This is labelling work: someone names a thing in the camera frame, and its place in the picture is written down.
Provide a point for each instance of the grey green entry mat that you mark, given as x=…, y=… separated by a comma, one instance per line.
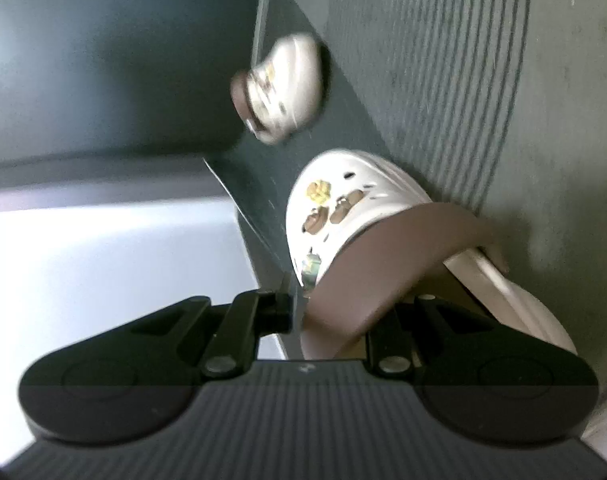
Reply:
x=433, y=60

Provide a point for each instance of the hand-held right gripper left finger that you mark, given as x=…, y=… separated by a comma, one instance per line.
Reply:
x=253, y=320

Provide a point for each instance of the dark front door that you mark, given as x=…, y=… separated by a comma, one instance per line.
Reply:
x=108, y=60

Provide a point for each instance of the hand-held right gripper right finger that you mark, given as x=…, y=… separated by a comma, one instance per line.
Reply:
x=388, y=340

